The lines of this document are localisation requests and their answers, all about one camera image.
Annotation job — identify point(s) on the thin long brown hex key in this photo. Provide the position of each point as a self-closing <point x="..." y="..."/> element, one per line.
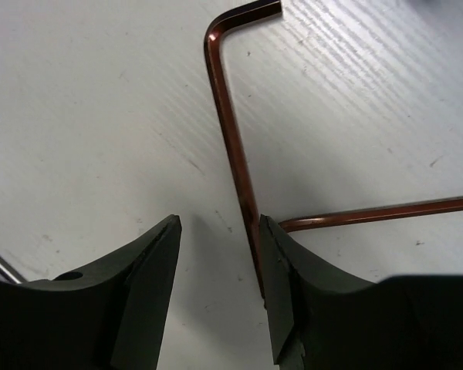
<point x="393" y="212"/>

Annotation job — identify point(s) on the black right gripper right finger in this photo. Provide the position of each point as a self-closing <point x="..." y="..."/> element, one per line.
<point x="281" y="261"/>

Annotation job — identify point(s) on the short brown hex key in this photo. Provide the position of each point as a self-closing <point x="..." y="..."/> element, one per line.
<point x="230" y="21"/>

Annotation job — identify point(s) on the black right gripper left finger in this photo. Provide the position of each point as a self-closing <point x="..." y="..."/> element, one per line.
<point x="126" y="295"/>

